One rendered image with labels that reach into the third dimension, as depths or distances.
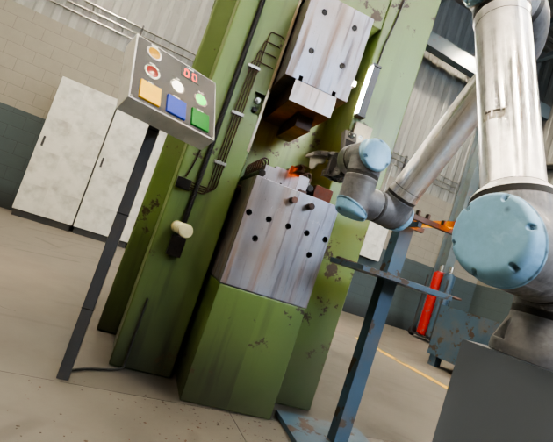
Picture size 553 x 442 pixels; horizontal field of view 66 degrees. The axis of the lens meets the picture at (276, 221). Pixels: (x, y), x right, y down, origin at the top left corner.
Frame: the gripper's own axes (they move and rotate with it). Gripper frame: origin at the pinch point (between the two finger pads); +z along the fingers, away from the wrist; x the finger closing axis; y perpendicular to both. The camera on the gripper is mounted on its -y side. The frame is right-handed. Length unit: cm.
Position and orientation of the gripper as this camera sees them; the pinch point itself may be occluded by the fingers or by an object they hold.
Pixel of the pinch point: (326, 161)
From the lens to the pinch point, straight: 151.1
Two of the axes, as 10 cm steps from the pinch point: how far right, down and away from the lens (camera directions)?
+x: 9.0, 3.3, 2.7
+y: -3.2, 9.5, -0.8
